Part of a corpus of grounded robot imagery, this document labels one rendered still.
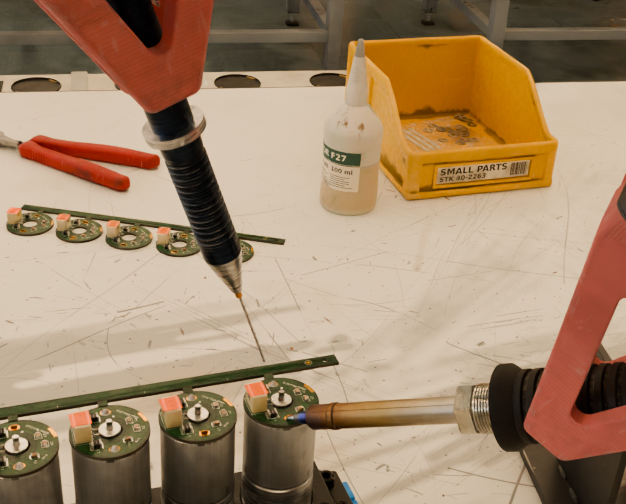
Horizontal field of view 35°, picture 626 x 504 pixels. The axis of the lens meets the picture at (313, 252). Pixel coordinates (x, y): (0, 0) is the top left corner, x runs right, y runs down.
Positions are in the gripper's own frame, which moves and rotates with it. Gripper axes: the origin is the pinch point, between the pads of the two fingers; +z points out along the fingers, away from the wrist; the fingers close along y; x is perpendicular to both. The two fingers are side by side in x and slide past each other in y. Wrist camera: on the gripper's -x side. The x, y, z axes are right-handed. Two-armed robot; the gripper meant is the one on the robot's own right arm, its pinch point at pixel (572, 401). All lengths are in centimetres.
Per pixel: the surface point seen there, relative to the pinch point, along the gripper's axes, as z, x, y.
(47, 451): 10.4, -10.4, 4.8
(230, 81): 26, -25, -42
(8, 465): 10.7, -10.9, 5.8
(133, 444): 9.4, -8.6, 3.3
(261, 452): 9.1, -5.4, 0.4
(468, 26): 113, -37, -306
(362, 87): 10.3, -13.5, -25.8
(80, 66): 155, -109, -201
